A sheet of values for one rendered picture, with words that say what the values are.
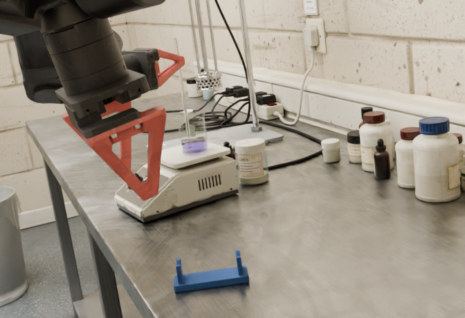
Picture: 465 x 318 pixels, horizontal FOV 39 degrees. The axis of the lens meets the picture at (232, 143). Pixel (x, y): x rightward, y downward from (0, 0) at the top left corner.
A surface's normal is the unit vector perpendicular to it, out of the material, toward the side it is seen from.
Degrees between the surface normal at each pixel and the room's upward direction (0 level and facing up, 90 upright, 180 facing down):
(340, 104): 90
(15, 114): 90
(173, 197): 90
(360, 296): 0
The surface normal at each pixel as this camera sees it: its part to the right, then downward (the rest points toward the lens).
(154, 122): 0.46, 0.50
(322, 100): -0.91, 0.21
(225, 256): -0.12, -0.96
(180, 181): 0.52, 0.14
